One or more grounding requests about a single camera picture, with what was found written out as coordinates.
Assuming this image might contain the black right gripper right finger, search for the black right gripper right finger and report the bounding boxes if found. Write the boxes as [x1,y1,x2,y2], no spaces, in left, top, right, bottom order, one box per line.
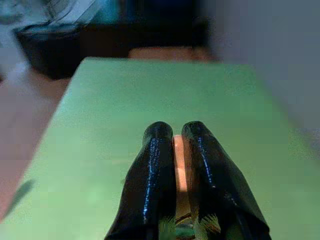
[181,120,272,240]

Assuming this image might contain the green table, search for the green table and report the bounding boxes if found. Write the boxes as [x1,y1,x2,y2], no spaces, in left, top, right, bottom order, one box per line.
[0,56,320,240]

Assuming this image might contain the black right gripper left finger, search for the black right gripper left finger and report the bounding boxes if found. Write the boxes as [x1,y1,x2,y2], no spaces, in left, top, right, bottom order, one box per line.
[104,121,177,240]

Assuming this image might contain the orange key tag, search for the orange key tag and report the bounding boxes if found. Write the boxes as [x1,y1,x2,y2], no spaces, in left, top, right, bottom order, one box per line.
[172,134,194,216]

